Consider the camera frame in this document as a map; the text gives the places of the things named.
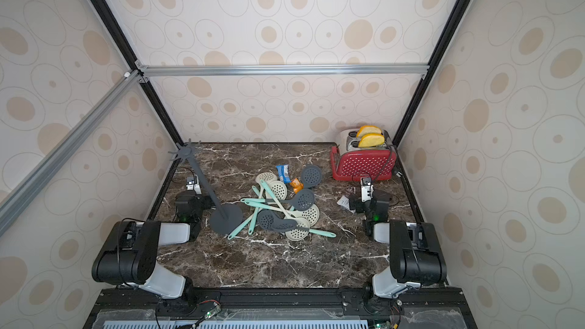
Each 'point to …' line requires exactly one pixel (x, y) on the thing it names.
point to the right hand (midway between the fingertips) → (363, 191)
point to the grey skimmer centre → (302, 200)
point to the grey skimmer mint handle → (290, 225)
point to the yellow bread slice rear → (368, 129)
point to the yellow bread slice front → (371, 139)
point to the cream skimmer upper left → (268, 177)
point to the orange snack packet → (297, 185)
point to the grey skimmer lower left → (266, 219)
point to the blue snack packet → (283, 174)
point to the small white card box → (344, 202)
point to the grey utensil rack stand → (225, 218)
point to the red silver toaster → (376, 162)
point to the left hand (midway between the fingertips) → (203, 186)
